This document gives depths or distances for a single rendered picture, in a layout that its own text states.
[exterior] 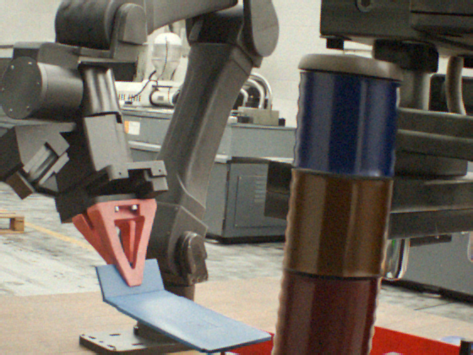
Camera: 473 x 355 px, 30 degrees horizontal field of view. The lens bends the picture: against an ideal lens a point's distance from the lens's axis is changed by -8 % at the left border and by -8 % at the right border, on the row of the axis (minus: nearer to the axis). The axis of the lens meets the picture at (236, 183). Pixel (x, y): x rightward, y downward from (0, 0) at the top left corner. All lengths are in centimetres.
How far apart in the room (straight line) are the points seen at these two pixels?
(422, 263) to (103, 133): 541
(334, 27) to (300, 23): 922
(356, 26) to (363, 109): 28
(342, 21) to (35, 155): 32
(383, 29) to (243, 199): 707
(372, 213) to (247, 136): 729
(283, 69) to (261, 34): 888
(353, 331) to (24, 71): 53
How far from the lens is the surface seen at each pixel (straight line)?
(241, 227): 769
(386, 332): 96
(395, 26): 58
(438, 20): 54
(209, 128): 103
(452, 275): 603
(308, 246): 33
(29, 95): 80
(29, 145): 80
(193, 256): 99
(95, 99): 85
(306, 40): 975
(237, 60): 105
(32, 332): 104
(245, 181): 763
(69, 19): 88
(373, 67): 32
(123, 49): 86
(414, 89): 61
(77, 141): 83
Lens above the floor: 118
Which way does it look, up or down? 5 degrees down
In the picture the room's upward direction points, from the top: 5 degrees clockwise
